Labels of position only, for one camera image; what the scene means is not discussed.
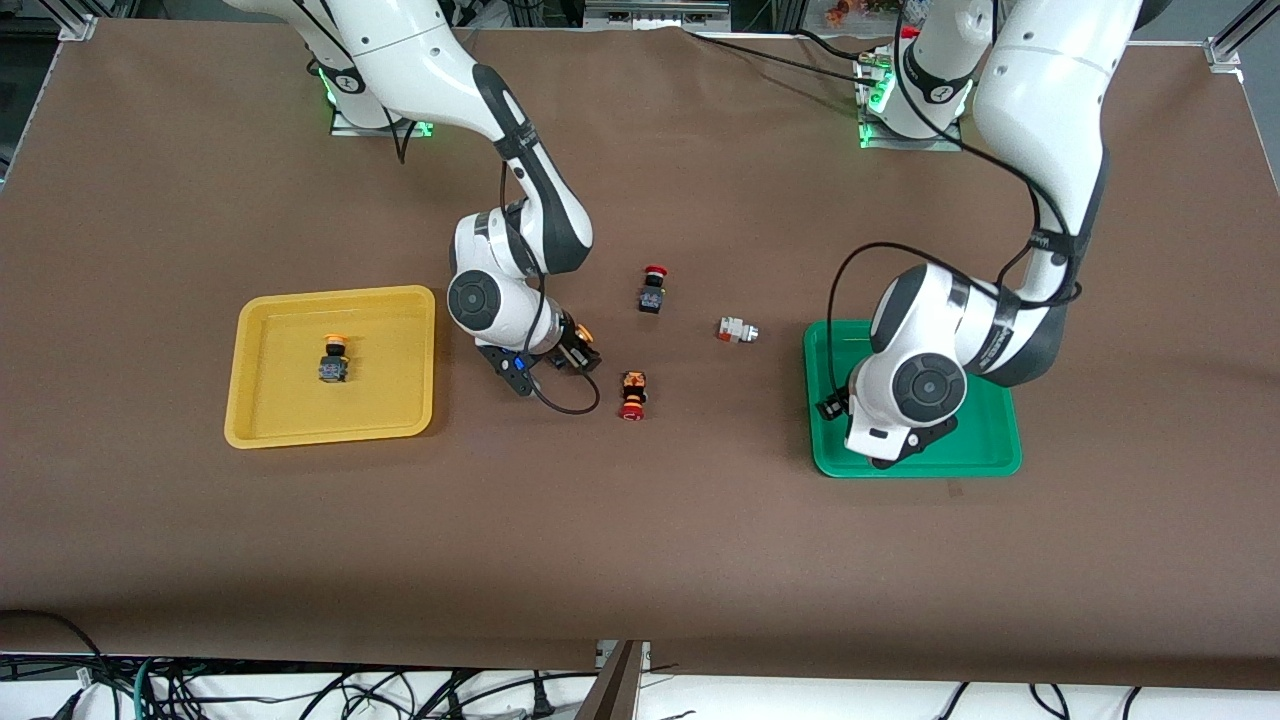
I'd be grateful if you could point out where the grey metal rail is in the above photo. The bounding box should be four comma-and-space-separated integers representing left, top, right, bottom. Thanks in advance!
584, 0, 733, 33

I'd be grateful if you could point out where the aluminium corner frame profile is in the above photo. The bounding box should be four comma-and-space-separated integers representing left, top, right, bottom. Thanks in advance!
1204, 0, 1280, 73

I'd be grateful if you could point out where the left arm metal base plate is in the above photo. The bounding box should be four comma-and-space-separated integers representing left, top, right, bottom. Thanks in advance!
855, 50, 965, 153

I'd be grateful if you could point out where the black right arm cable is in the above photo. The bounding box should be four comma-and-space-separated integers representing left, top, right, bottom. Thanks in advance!
498, 160, 603, 417

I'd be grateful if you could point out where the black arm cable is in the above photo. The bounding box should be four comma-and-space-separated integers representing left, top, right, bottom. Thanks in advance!
824, 0, 1085, 401
498, 160, 603, 417

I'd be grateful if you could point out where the yellow plastic tray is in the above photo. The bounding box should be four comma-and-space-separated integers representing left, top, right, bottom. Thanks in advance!
224, 285, 438, 450

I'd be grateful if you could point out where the black floor cable loop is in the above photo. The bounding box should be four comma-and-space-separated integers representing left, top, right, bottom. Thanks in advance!
0, 608, 113, 720

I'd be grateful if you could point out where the aluminium frame post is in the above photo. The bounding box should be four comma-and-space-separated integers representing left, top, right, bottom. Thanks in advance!
575, 640, 653, 720

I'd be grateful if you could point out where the green plastic tray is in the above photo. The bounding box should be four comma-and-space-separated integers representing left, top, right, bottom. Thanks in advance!
803, 319, 1024, 479

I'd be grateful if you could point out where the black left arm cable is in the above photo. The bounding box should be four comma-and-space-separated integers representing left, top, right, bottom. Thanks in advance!
824, 0, 1085, 401

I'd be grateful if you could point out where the brown table cover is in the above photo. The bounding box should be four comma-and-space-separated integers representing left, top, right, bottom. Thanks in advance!
0, 22, 1280, 691

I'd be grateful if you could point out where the black cable to base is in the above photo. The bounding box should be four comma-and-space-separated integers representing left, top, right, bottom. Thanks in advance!
685, 28, 896, 83

